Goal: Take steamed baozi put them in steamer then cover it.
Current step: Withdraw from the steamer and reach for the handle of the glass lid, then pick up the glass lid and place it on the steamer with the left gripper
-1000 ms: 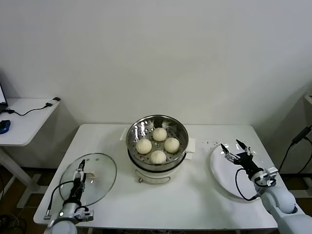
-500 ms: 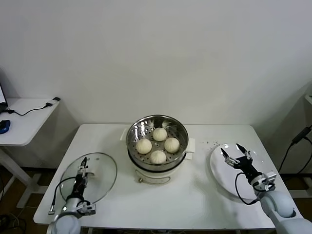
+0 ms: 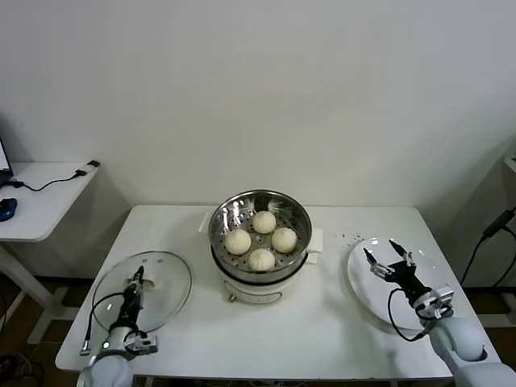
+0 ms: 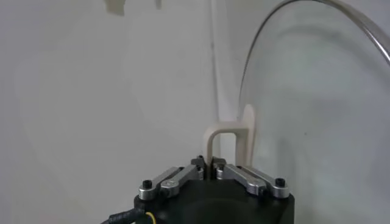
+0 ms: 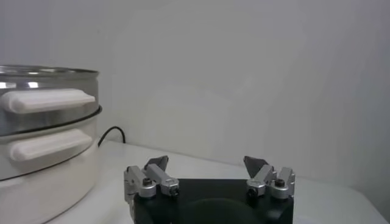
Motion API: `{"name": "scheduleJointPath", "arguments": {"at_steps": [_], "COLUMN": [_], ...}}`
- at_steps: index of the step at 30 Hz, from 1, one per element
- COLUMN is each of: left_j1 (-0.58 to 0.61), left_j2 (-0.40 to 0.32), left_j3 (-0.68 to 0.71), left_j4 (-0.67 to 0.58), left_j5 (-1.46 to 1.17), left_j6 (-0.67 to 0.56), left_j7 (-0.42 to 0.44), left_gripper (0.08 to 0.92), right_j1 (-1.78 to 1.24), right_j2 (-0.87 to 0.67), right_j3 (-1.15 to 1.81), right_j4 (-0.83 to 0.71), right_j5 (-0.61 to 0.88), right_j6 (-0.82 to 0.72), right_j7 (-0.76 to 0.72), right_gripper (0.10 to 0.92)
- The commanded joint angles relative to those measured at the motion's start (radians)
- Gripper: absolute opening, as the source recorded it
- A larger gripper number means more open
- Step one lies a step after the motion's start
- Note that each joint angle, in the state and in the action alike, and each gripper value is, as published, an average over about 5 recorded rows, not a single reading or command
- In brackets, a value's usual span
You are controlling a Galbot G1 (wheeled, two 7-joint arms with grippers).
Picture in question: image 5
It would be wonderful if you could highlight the stainless steel steamer basket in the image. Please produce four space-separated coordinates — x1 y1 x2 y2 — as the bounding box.
0 64 103 137

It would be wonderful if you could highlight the white electric pot base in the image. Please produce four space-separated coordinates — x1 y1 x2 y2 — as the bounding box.
0 106 103 224

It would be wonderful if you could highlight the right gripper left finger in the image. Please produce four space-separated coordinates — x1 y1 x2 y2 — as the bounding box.
123 155 180 211

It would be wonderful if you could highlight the black pot power cord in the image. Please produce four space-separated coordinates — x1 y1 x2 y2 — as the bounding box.
97 125 126 147

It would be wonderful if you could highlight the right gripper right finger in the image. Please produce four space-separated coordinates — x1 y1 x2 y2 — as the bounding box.
243 155 296 200

